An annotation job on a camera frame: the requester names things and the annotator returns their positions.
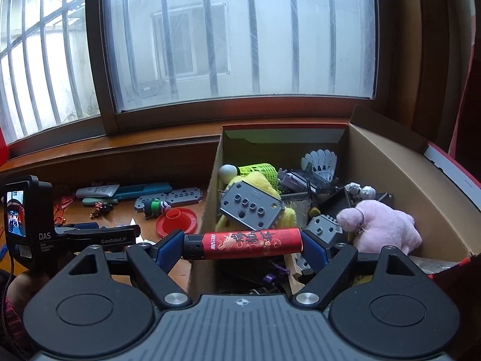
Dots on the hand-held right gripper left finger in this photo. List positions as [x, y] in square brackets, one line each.
[170, 250]

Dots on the red lighter with black cap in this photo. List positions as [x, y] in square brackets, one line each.
[248, 243]

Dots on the long grey perforated plate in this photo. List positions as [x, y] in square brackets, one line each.
[184, 196]

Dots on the white feather shuttlecock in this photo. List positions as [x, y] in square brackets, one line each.
[320, 163]

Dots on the black small box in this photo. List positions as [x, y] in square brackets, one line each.
[334, 201]

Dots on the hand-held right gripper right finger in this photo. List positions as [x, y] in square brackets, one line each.
[315, 251]

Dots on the red curtain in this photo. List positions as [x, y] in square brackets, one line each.
[468, 94]

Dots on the small grey perforated plate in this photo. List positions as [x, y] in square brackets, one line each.
[324, 229]

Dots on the red round lid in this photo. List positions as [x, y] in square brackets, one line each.
[177, 222]

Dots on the white tube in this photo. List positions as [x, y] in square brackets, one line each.
[96, 191]

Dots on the person's left forearm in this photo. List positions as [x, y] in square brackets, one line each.
[26, 289]

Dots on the teal long tool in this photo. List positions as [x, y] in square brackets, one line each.
[144, 190]

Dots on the white small figurine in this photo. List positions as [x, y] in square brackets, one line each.
[362, 191]

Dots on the pink plush toy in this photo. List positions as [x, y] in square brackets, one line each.
[379, 225]

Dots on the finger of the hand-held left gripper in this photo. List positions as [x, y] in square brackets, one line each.
[101, 228]

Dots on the large window with bars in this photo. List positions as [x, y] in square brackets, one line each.
[240, 34]

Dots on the wooden desktop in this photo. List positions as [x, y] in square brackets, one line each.
[120, 218]

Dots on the green toy figure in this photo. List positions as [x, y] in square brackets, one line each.
[155, 207]

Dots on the large grey perforated plate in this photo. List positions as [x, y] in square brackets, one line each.
[250, 205]

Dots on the side window with bars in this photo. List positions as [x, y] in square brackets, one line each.
[41, 52]

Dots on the yellow plush toy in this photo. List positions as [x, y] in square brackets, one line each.
[259, 182]

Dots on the white paper scrap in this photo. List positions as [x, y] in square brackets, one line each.
[134, 223]

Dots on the purple small clip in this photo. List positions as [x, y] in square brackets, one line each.
[271, 276]

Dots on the grey plastic part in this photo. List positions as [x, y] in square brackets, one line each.
[297, 178]

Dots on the green plastic shuttlecock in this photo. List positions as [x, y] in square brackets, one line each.
[259, 169]

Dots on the cardboard box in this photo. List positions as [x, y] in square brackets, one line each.
[394, 180]

